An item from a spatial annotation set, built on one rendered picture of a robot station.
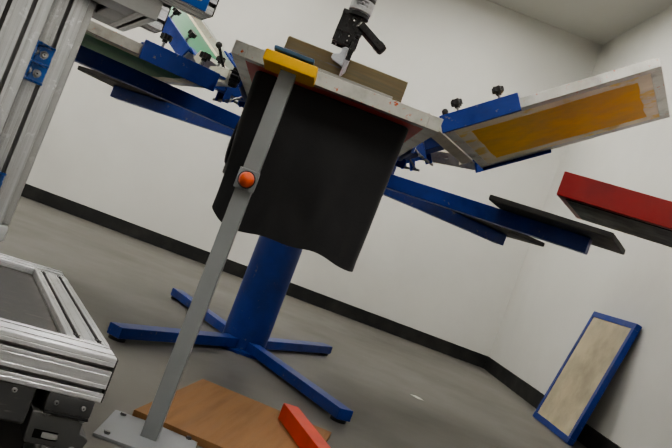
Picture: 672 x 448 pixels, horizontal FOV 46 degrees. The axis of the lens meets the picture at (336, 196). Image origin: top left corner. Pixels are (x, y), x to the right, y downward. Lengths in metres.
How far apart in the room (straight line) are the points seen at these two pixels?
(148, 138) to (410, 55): 2.35
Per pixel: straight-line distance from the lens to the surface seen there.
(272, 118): 1.90
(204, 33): 4.42
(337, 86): 2.11
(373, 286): 6.86
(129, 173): 6.96
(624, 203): 2.89
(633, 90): 3.09
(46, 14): 1.84
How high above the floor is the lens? 0.60
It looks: 3 degrees up
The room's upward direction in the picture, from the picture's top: 21 degrees clockwise
